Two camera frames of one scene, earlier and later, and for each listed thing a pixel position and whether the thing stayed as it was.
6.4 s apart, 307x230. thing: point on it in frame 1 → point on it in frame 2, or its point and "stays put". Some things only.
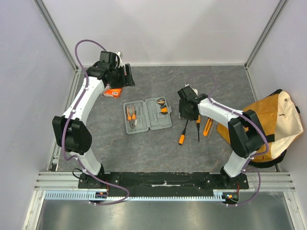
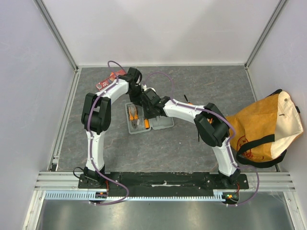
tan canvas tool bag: (281, 123) stays put
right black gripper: (183, 111) → (148, 111)
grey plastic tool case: (153, 113) stays put
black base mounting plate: (162, 182) stays put
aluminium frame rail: (256, 181) stays put
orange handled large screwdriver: (182, 136) → (147, 123)
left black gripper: (122, 83) → (136, 100)
